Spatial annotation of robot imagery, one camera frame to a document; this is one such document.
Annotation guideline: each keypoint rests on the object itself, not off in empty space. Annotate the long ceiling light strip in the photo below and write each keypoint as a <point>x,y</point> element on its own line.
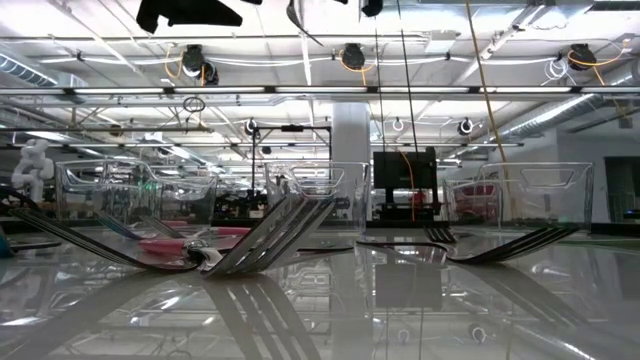
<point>320,90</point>

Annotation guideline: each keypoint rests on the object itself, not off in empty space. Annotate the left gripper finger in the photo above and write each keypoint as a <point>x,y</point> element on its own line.
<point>190,12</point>

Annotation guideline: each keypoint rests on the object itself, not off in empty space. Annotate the clear plastic bin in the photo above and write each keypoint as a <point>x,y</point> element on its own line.
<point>550,205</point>
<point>355,200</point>
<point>80,200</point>

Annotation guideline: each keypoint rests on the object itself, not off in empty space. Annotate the white robot figure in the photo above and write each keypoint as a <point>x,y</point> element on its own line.
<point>32,167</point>

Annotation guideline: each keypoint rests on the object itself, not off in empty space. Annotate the black metal gantry frame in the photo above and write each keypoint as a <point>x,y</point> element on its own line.
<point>292,128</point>

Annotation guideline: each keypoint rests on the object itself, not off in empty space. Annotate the white square pillar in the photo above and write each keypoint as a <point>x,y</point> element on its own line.
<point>350,130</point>

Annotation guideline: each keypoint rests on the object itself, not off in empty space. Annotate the black monitor on stand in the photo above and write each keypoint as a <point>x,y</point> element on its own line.
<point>400,170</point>

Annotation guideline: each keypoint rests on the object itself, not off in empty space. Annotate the rack with red bins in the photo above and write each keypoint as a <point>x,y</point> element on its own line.
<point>475,192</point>

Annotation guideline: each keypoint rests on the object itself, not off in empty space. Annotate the silver ventilation duct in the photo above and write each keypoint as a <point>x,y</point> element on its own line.
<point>565,112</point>
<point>30,72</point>

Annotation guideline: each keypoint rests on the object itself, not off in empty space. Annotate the silver fork right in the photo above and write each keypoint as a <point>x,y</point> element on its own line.
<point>510,248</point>

